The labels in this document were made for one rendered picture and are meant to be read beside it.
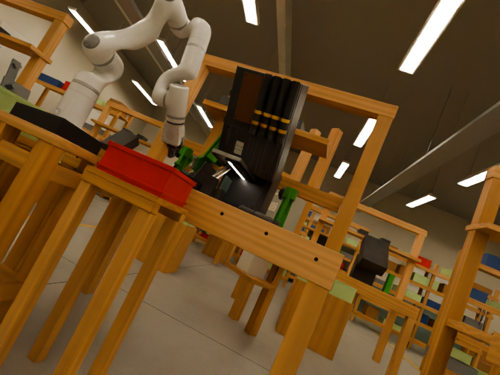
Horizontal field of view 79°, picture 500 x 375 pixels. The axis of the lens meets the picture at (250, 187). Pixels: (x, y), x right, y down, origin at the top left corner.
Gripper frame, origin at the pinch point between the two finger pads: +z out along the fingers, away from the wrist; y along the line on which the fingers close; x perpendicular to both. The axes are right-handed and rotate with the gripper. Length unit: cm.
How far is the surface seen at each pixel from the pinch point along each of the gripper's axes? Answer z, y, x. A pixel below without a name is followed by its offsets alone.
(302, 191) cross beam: 24, 53, 72
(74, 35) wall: 34, -750, 532
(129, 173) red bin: -1.5, 6.4, -33.2
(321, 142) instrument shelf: -10, 55, 71
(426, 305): 431, 348, 639
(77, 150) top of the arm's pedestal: -0.3, -22.5, -31.9
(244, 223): 15.1, 46.0, -6.1
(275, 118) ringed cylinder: -24, 36, 29
